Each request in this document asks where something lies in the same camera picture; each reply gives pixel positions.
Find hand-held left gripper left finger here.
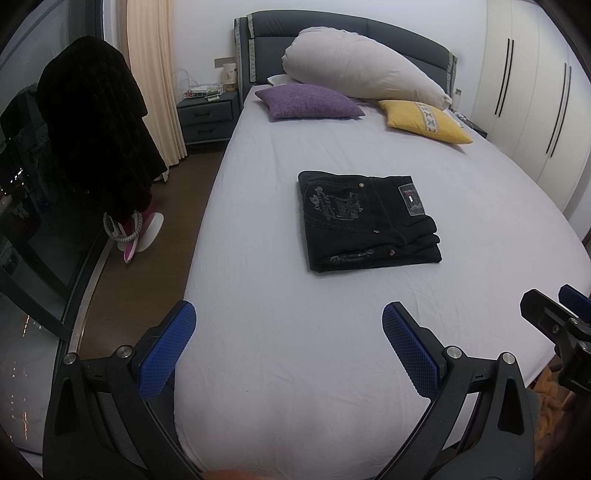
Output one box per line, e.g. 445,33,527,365
42,300,204,480

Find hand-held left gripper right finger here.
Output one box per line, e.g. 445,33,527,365
369,301,539,480

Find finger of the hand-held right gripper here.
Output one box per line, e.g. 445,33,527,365
558,285,591,319
520,289,591,344

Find black denim pants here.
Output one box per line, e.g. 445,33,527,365
298,171,443,274

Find pink white garment steamer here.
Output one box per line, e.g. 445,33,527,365
102,194,166,265

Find bed with white sheet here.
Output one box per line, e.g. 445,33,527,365
173,85,591,476

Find glass window door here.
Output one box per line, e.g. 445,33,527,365
0,0,121,453

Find dark nightstand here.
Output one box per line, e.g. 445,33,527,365
450,108,488,139

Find black hanging coat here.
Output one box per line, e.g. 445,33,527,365
36,37,167,224

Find grey nightstand with drawers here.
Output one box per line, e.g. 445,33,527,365
176,90,242,146

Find yellow cushion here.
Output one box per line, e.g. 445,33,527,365
378,99,474,145

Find white wardrobe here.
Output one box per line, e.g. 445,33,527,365
462,0,591,241

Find clear tray with items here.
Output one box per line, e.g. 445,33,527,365
182,82,223,100

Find purple cushion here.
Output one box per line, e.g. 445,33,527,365
255,84,365,121

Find beige curtain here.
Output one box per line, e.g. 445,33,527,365
113,0,188,169

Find large beige pillow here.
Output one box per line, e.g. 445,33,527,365
281,27,453,110

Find grey upholstered headboard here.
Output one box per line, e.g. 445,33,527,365
234,10,459,100

